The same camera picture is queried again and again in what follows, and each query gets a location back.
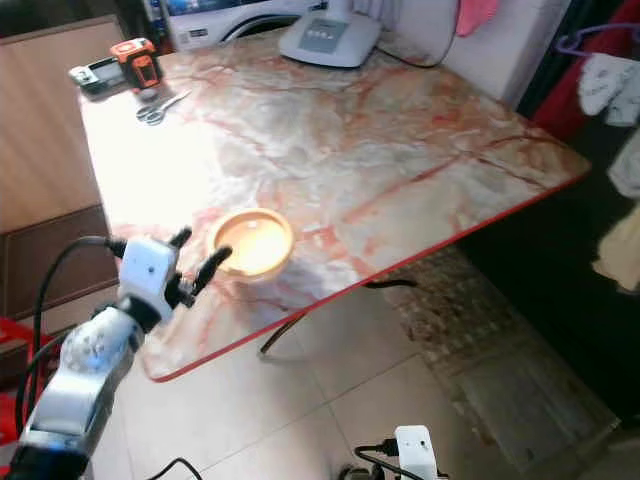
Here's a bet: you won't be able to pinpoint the pink cloth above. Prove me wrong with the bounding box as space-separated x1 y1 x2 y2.
455 0 501 38

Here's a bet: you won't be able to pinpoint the marble pattern table red edge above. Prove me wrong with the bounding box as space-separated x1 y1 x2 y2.
78 25 592 383

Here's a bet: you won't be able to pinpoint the red hanging cloth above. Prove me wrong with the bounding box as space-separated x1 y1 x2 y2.
532 55 596 141

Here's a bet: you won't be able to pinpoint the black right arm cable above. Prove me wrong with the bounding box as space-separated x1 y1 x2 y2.
350 438 401 480

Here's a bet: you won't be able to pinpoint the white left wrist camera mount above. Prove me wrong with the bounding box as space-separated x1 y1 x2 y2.
117 237 181 306

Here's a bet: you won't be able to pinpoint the black fan power cable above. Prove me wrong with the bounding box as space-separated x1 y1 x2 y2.
378 0 459 69

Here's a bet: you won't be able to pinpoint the red metal rack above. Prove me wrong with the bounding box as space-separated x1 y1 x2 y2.
0 318 33 447

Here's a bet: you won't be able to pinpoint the orange round bowl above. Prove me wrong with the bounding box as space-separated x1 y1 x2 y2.
210 207 297 282

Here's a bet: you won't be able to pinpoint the wooden cabinet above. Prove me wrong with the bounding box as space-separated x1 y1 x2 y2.
0 14 109 323

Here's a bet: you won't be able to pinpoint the cream hanging garment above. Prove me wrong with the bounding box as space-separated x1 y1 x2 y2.
590 205 640 293

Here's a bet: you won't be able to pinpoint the white fridge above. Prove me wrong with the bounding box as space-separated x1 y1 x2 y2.
380 0 576 109

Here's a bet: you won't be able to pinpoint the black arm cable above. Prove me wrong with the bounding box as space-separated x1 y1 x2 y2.
350 438 401 480
28 236 128 441

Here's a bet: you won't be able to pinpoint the silver scissors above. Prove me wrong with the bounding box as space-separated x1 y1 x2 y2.
136 90 193 127

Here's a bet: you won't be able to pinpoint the black torso cable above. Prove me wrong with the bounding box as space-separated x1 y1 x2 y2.
156 457 206 480

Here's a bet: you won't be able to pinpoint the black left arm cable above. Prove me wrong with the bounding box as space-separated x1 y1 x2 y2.
28 236 128 441

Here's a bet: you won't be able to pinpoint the white hanging garment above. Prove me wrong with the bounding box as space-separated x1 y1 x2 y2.
575 52 640 128
605 128 640 201

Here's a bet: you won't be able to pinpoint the patterned floor mat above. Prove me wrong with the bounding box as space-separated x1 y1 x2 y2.
370 245 623 471

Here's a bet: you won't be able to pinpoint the grey handheld device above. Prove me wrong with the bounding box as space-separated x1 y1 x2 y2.
68 58 127 97

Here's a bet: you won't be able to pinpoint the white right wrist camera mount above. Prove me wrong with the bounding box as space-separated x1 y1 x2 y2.
393 425 440 480

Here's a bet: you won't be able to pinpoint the purple clothes hanger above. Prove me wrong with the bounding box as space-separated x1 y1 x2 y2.
553 22 640 57

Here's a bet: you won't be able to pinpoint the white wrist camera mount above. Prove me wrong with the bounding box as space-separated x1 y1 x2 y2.
393 425 440 480
117 237 181 306

